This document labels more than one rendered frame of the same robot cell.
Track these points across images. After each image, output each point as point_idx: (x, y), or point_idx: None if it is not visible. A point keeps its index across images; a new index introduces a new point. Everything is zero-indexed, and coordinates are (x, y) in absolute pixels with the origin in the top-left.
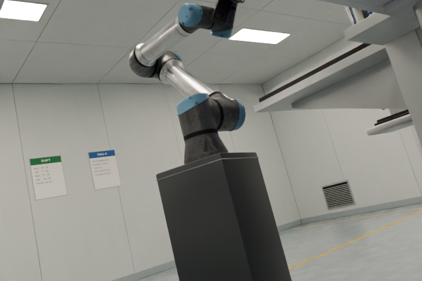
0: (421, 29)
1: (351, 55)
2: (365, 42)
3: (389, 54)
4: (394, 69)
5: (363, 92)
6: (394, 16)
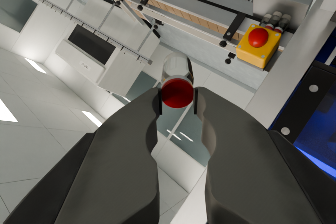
0: None
1: None
2: None
3: None
4: None
5: None
6: (247, 1)
